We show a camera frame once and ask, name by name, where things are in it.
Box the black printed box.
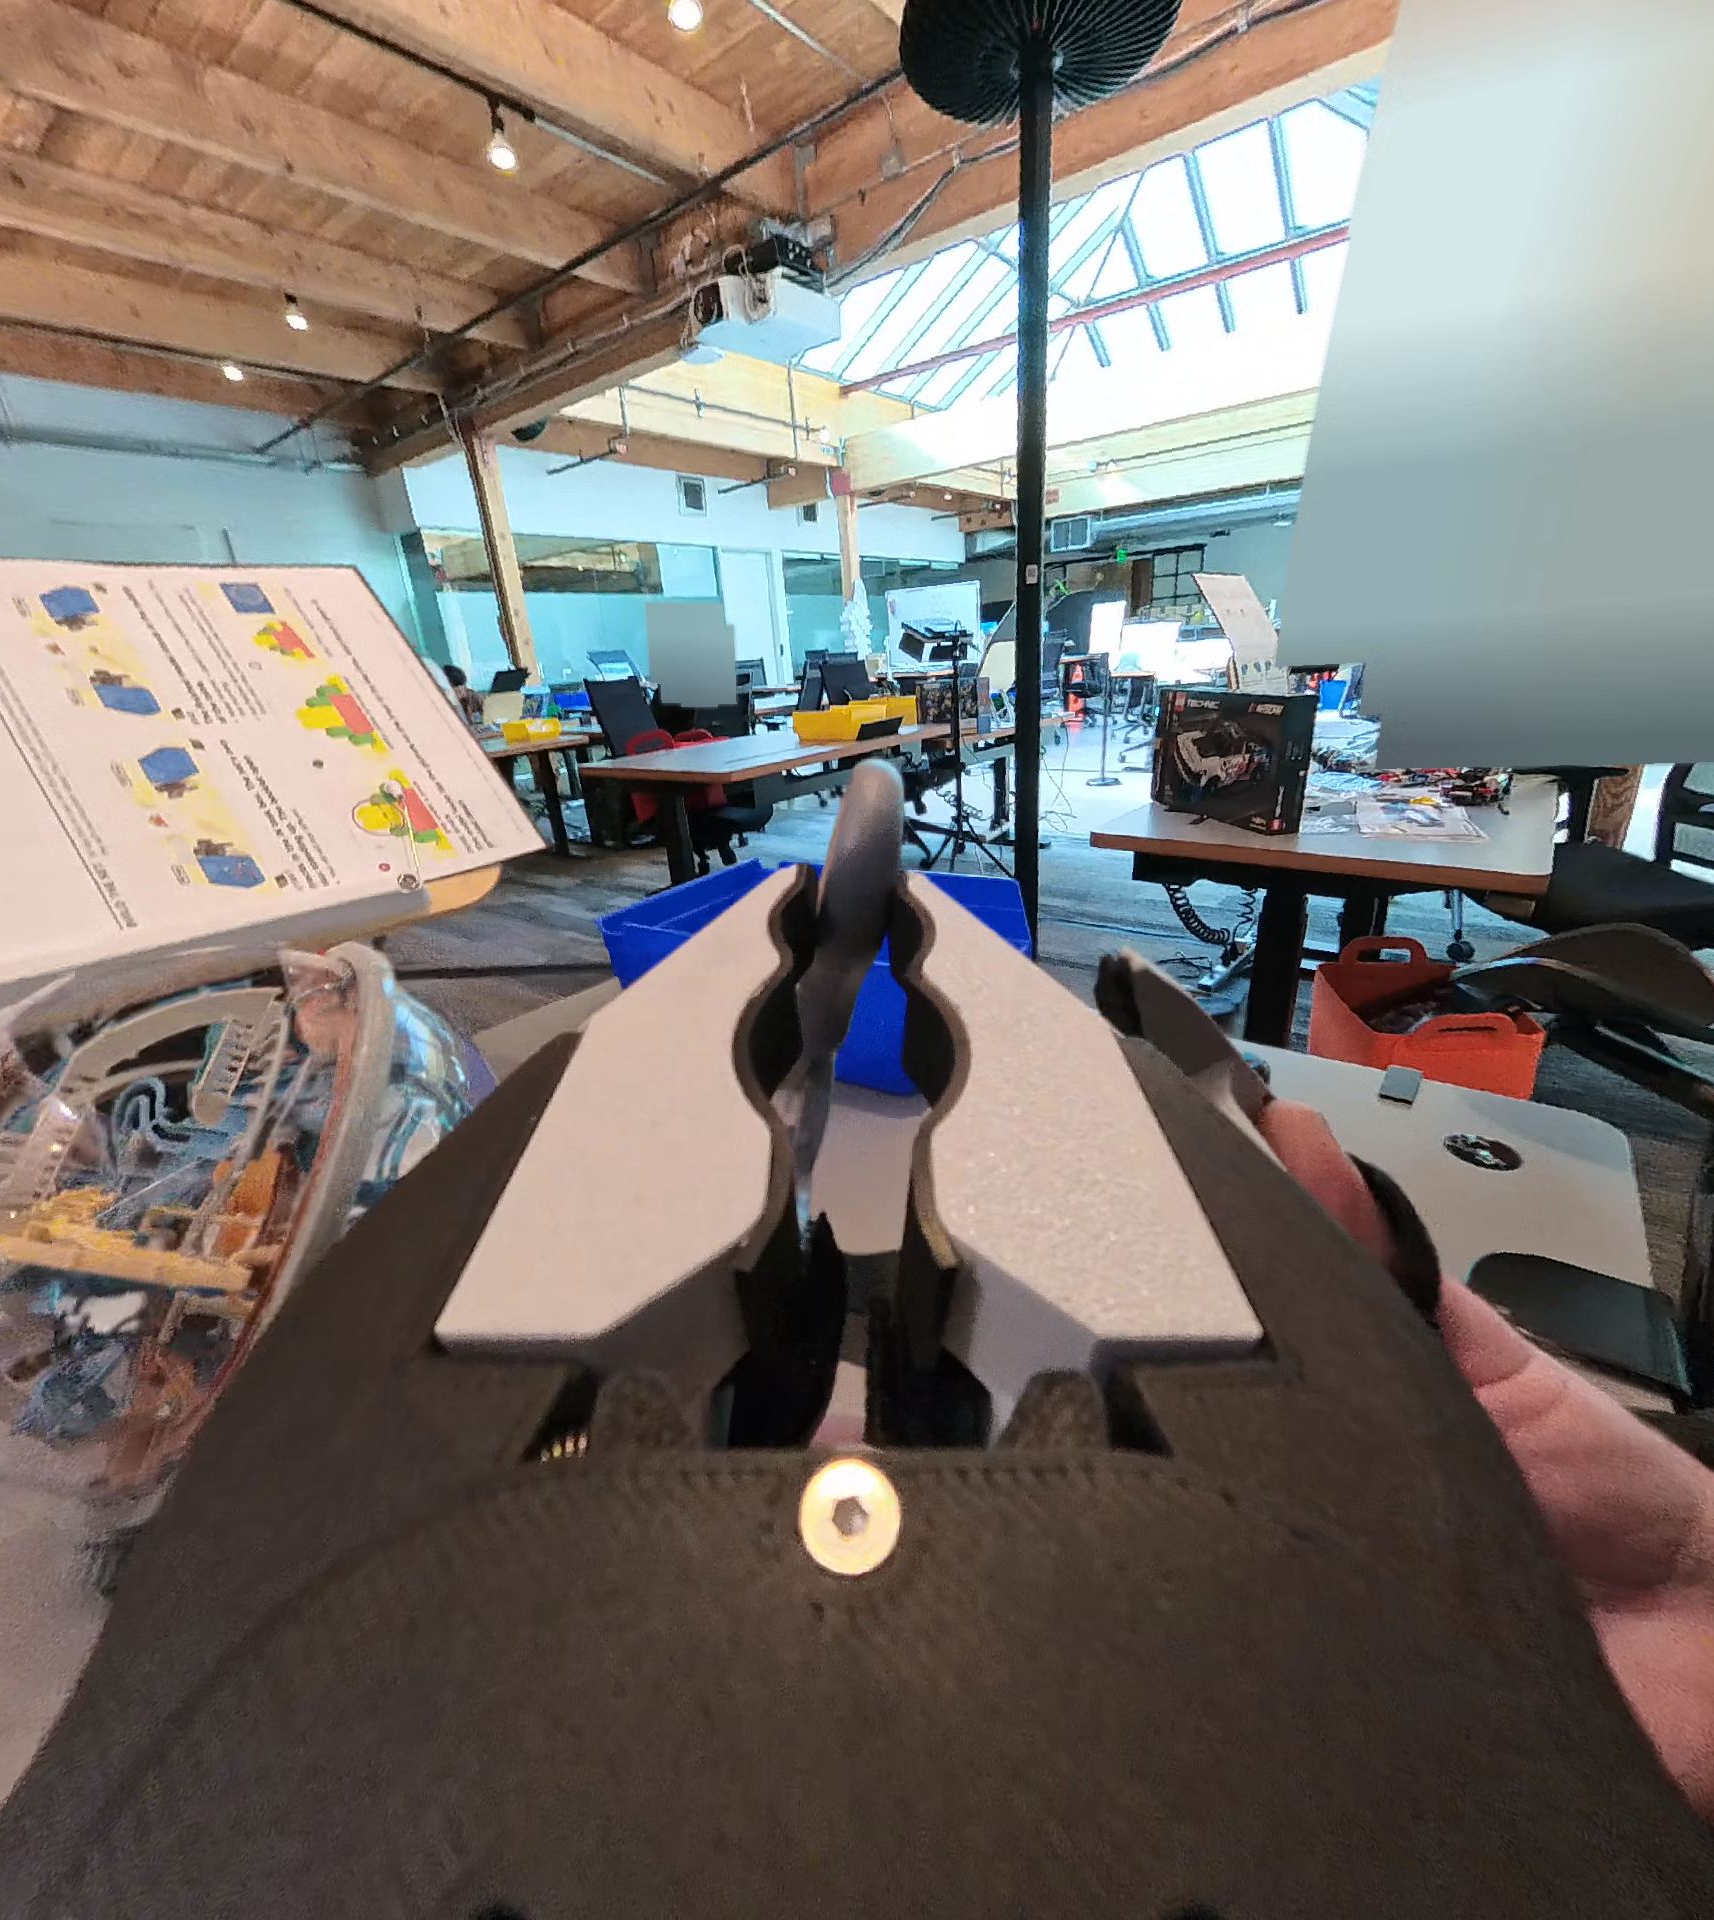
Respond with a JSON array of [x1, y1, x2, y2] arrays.
[[1153, 684, 1318, 837]]

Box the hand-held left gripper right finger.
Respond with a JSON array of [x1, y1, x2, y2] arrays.
[[897, 880, 1269, 1407]]

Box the wooden office desk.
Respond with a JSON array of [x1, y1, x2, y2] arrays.
[[583, 721, 965, 889]]

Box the printed instruction sheet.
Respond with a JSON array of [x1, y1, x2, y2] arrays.
[[0, 557, 545, 1008]]

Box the white ceiling projector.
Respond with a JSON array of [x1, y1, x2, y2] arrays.
[[692, 226, 845, 368]]

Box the wooden side table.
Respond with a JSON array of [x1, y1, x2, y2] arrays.
[[1093, 767, 1565, 1053]]

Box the black vertical pole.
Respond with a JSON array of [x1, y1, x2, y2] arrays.
[[902, 0, 1184, 889]]

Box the person's right hand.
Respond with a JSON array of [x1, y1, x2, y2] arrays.
[[1263, 1104, 1714, 1862]]

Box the blue storage bin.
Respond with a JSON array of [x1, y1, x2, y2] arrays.
[[603, 856, 1034, 1098]]

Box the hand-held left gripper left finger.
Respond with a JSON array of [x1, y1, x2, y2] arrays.
[[432, 871, 807, 1407]]

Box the clear maze ball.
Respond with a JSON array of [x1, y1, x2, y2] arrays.
[[0, 940, 500, 1502]]

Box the yellow-handled scissors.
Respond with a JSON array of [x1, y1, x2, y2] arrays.
[[769, 761, 921, 1202]]

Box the orange bag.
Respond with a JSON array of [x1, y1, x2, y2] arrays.
[[1309, 934, 1551, 1104]]

